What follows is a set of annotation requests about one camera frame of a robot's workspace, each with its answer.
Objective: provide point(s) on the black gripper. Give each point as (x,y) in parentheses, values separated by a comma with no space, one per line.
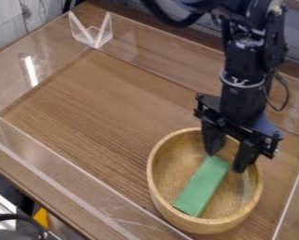
(236,114)

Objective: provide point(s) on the green rectangular block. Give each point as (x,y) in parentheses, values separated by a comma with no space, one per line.
(195,195)

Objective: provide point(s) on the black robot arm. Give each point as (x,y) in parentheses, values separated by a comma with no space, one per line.
(255,49)

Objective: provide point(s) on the brown wooden bowl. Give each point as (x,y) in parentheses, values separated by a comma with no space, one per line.
(174,160)

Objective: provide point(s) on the yellow and black device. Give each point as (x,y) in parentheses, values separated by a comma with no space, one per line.
(17,226)

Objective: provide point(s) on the clear acrylic enclosure wall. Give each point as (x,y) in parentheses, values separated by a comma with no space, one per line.
(83,112)

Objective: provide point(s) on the clear acrylic corner bracket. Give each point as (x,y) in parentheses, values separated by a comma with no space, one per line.
(93,36)

